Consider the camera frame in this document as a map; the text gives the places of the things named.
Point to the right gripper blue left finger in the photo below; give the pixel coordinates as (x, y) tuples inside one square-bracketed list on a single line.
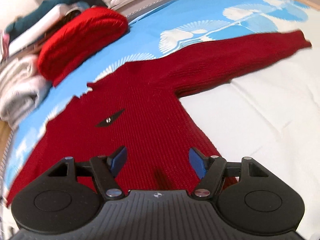
[(105, 169)]

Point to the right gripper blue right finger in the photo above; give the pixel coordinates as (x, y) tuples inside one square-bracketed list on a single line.
[(210, 171)]

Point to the dark red knit sweater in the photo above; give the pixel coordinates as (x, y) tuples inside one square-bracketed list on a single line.
[(138, 106)]

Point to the folded white pink clothes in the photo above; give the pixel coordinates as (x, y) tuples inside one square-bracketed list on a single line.
[(29, 29)]

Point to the blue white patterned bedsheet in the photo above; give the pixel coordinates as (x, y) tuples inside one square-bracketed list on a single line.
[(199, 121)]

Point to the folded white fleece blanket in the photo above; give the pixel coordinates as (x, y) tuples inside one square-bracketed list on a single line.
[(23, 88)]

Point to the folded bright red sweater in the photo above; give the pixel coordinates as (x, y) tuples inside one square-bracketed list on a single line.
[(79, 39)]

